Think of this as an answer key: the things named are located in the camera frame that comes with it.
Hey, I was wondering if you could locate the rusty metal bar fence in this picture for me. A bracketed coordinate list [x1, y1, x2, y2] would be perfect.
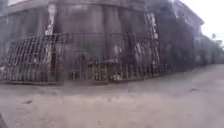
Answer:
[0, 32, 174, 84]

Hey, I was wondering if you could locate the overgrown wall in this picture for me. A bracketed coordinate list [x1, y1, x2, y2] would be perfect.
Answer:
[194, 33, 224, 66]

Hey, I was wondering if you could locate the dark grey concrete building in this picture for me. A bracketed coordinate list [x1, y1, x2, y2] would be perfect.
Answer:
[0, 0, 205, 82]

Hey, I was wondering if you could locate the pale brown dirt road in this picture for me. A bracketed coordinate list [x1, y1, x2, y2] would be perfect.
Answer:
[0, 63, 224, 128]

